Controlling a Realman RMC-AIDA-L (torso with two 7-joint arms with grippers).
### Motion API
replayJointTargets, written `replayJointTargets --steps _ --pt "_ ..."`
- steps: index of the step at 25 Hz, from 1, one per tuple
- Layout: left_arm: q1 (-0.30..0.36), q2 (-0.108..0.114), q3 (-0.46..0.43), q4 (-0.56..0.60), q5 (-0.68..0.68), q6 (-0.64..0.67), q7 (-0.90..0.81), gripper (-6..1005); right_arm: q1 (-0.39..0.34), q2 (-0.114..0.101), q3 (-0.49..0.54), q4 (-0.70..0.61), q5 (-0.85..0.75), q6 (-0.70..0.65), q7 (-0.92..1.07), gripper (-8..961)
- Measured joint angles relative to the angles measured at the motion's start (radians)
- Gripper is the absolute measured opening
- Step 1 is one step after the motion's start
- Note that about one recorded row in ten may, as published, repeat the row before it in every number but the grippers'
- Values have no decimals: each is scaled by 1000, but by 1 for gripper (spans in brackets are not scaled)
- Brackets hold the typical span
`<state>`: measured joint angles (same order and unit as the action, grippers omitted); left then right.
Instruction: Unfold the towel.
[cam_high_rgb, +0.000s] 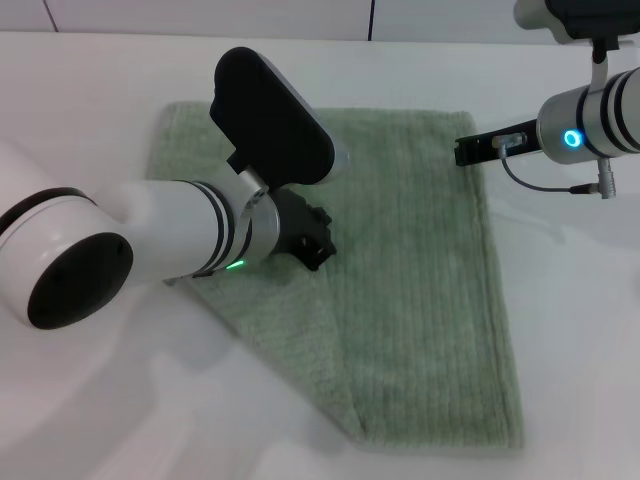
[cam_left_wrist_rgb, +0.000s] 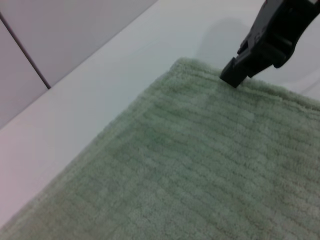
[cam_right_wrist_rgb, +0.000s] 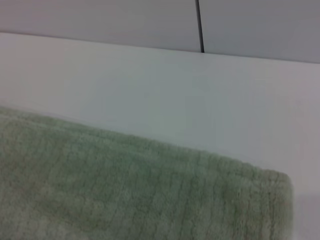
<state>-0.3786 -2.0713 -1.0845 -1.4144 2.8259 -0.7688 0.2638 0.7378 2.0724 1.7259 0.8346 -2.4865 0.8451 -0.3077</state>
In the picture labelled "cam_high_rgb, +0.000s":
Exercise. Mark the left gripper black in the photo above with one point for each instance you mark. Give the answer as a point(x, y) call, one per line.
point(295, 225)

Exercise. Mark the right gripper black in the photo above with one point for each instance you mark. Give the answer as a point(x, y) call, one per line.
point(495, 145)

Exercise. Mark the green ribbed towel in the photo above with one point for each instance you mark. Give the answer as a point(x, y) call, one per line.
point(410, 280)

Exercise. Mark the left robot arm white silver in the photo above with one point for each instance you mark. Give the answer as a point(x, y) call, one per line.
point(125, 240)

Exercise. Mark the left silver camera bracket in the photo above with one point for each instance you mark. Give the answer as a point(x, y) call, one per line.
point(252, 187)

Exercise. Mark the silver camera bracket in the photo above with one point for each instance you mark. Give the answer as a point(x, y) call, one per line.
point(252, 187)
point(599, 70)

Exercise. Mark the right silver camera bracket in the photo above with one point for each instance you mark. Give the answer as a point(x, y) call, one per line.
point(599, 70)

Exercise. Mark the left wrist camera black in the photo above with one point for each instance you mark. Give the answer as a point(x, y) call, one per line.
point(270, 115)

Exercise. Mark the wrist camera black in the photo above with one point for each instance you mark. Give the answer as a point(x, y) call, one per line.
point(590, 17)
point(270, 115)

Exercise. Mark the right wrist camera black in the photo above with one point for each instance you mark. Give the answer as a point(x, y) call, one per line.
point(590, 17)

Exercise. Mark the black vertical wall strip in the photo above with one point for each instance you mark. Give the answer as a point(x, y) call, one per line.
point(371, 20)

